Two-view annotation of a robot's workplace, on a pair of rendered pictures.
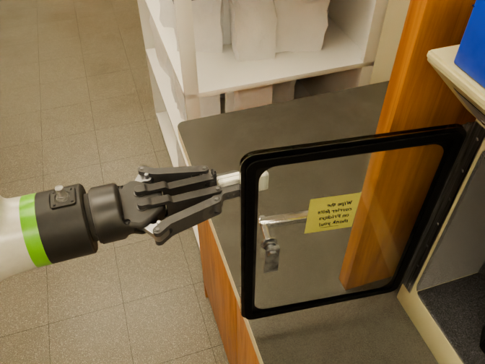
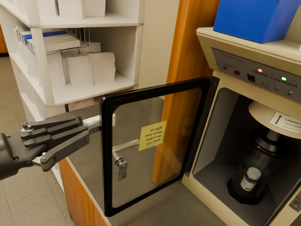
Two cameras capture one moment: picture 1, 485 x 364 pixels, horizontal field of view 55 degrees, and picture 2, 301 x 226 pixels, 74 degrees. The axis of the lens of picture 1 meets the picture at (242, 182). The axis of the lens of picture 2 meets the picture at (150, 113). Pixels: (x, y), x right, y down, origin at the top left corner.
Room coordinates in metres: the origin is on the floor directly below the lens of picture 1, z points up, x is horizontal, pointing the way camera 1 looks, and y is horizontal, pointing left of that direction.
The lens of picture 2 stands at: (0.09, 0.05, 1.57)
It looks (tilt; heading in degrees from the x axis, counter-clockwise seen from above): 33 degrees down; 334
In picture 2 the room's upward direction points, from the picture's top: 7 degrees clockwise
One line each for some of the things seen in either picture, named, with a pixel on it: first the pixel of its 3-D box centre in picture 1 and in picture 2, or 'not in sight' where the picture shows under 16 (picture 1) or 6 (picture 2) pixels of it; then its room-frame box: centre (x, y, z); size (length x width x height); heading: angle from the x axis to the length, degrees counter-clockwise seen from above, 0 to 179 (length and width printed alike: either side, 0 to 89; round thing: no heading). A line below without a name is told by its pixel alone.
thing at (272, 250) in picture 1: (271, 258); (121, 170); (0.41, -0.04, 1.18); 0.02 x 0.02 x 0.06; 11
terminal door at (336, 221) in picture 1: (335, 236); (154, 150); (0.45, -0.15, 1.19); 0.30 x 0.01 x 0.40; 101
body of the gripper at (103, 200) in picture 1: (128, 208); (16, 150); (0.40, 0.15, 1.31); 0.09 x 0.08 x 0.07; 108
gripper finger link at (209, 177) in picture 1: (177, 190); (55, 133); (0.44, 0.09, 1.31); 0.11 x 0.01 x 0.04; 110
